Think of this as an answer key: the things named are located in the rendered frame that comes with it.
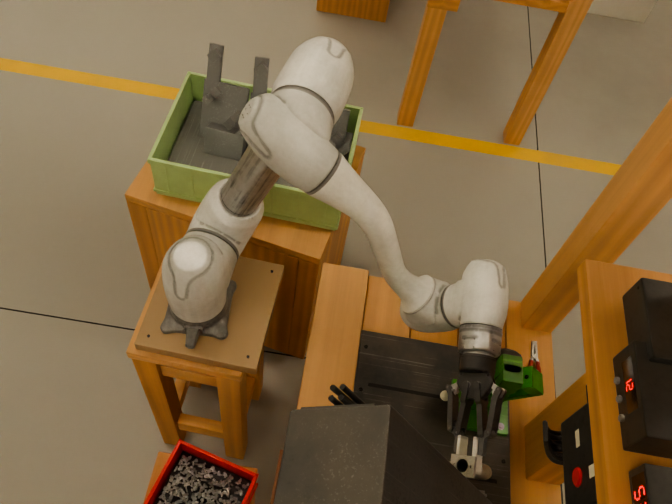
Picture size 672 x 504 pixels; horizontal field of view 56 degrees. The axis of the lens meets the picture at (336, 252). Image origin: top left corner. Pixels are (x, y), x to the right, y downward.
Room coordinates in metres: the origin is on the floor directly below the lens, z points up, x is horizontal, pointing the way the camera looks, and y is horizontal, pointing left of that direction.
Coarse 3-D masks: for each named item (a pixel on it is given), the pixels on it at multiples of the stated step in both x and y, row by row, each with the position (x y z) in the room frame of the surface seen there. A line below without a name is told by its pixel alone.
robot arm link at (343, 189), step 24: (336, 168) 0.76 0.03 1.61; (312, 192) 0.73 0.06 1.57; (336, 192) 0.74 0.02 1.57; (360, 192) 0.76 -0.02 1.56; (360, 216) 0.74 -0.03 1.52; (384, 216) 0.76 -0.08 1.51; (384, 240) 0.74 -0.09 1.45; (384, 264) 0.74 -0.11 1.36; (408, 288) 0.75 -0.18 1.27; (432, 288) 0.76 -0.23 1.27; (408, 312) 0.72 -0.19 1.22; (432, 312) 0.72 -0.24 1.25
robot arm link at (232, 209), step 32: (288, 64) 0.94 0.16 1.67; (320, 64) 0.93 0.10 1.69; (352, 64) 1.01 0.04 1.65; (320, 96) 0.87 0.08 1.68; (256, 160) 0.92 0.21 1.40; (224, 192) 0.96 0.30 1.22; (256, 192) 0.92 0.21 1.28; (192, 224) 0.93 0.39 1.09; (224, 224) 0.91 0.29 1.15; (256, 224) 0.95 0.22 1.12
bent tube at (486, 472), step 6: (456, 456) 0.41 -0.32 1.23; (462, 456) 0.41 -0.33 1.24; (468, 456) 0.41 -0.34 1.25; (474, 456) 0.41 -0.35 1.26; (450, 462) 0.40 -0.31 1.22; (456, 462) 0.40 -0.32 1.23; (462, 462) 0.41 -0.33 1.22; (468, 462) 0.40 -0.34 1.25; (474, 462) 0.40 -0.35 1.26; (456, 468) 0.39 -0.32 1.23; (462, 468) 0.40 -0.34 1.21; (468, 468) 0.39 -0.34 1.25; (474, 468) 0.39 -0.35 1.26; (486, 468) 0.41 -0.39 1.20; (468, 474) 0.38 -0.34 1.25; (474, 474) 0.38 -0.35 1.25; (486, 474) 0.40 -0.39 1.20
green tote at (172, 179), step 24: (192, 72) 1.63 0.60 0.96; (192, 96) 1.62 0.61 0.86; (168, 120) 1.39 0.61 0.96; (360, 120) 1.56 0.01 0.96; (168, 144) 1.36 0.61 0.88; (168, 168) 1.22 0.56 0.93; (192, 168) 1.22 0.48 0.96; (168, 192) 1.21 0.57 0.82; (192, 192) 1.22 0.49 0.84; (288, 192) 1.21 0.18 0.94; (288, 216) 1.21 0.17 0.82; (312, 216) 1.21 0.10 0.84; (336, 216) 1.21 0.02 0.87
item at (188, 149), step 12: (192, 108) 1.57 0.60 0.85; (192, 120) 1.51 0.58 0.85; (180, 132) 1.45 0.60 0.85; (192, 132) 1.46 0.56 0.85; (348, 132) 1.61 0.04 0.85; (180, 144) 1.40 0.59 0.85; (192, 144) 1.41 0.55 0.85; (180, 156) 1.35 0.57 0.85; (192, 156) 1.36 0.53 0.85; (204, 156) 1.37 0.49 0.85; (216, 156) 1.38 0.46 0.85; (204, 168) 1.32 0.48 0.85; (216, 168) 1.33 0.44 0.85; (228, 168) 1.34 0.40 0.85
